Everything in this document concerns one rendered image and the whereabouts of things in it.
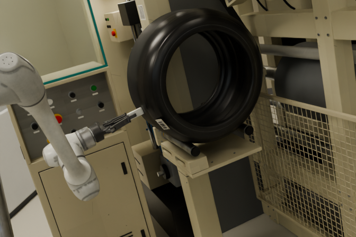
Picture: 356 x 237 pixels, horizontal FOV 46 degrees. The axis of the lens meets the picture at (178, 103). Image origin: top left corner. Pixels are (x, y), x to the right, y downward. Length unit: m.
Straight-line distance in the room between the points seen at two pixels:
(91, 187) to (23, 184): 2.52
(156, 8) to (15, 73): 1.02
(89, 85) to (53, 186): 0.57
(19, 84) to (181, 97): 1.10
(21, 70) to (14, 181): 2.88
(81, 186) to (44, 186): 0.72
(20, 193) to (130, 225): 1.76
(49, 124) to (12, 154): 2.59
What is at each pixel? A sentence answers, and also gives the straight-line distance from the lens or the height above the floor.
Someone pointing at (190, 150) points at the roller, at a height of 0.91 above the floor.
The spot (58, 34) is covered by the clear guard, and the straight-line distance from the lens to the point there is 2.26.
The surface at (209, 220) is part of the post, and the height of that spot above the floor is 0.31.
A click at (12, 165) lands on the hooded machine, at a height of 0.41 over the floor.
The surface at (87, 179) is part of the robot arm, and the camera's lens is 1.65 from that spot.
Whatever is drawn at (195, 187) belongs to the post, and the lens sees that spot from 2.34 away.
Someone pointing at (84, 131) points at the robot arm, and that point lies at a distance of 1.77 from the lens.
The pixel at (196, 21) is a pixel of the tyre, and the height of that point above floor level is 1.44.
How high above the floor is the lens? 1.61
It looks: 16 degrees down
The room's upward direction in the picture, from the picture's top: 13 degrees counter-clockwise
